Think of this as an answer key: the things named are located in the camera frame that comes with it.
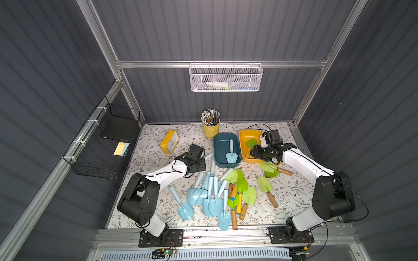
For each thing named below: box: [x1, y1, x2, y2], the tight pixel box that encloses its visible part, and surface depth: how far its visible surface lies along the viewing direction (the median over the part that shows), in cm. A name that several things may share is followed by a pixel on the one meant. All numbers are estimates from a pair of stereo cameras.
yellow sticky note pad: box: [113, 141, 131, 157], surface depth 77 cm
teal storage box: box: [213, 132, 242, 169], surface depth 104 cm
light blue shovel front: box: [217, 188, 232, 231], surface depth 80 cm
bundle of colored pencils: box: [200, 108, 221, 127], surface depth 104 cm
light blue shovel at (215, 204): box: [208, 176, 223, 217], surface depth 84 cm
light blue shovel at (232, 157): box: [225, 139, 239, 164], surface depth 101 cm
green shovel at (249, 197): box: [239, 187, 257, 221], surface depth 87 cm
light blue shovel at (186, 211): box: [168, 185, 194, 221], surface depth 84 cm
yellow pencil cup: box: [202, 120, 221, 141], surface depth 104 cm
